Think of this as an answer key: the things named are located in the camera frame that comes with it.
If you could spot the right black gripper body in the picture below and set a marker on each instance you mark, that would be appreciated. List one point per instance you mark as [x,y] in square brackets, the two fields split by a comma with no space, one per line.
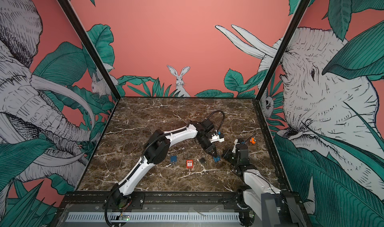
[232,158]

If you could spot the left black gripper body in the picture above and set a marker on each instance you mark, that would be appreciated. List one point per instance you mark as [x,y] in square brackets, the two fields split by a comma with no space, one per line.
[206,144]

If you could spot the blue padlock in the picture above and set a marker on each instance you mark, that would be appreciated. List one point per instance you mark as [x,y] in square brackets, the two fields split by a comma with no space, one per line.
[173,160]
[217,159]

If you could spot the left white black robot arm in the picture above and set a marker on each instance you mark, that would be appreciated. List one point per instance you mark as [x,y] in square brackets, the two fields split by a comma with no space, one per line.
[156,150]

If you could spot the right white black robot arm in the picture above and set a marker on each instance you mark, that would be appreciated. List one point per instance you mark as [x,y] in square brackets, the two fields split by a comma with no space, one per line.
[267,205]

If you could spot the red safety padlock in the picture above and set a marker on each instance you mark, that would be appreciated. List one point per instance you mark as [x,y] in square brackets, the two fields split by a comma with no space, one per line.
[189,164]

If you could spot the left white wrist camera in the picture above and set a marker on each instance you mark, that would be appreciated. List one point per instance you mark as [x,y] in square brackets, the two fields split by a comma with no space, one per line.
[217,137]

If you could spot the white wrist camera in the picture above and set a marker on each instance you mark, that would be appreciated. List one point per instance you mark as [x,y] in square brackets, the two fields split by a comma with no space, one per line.
[236,142]
[217,137]

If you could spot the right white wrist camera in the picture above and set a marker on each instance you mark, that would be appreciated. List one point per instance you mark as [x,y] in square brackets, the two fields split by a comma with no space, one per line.
[236,142]

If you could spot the black mounting rail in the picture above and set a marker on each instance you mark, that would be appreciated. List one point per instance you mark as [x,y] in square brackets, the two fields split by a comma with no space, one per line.
[140,199]

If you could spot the white slotted cable duct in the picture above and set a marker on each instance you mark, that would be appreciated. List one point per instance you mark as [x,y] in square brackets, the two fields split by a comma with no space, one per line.
[141,217]

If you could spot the left black frame post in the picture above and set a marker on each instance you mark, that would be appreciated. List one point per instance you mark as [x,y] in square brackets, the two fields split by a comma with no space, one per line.
[82,34]

